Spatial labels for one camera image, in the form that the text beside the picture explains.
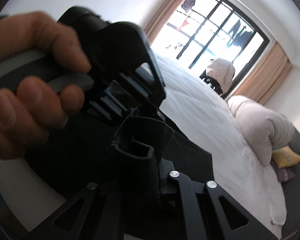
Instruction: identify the person left hand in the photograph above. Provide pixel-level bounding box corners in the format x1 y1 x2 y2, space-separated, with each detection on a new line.
0 11 91 160

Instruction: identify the dark green headboard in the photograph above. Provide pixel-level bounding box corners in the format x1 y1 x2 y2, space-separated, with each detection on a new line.
282 130 300 239

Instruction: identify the purple pillow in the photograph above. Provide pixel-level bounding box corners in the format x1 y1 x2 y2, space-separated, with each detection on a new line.
270 160 296 183

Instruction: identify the yellow pillow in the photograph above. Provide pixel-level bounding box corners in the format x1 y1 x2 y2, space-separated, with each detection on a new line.
272 146 300 168

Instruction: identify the chair with white jacket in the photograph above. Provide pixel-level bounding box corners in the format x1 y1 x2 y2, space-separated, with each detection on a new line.
199 58 235 95

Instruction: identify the beige left curtain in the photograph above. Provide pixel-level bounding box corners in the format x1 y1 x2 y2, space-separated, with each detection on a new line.
145 0 185 45

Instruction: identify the beige curtain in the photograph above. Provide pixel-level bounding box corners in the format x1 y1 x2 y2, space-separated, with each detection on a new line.
145 0 185 45
234 42 292 105

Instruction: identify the rolled white duvet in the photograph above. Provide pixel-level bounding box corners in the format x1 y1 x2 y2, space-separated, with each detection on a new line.
228 95 295 166

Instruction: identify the black framed window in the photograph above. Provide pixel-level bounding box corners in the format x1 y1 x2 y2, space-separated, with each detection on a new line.
152 0 270 92

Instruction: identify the beige right curtain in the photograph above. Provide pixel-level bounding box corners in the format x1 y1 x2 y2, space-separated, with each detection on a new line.
234 42 292 105

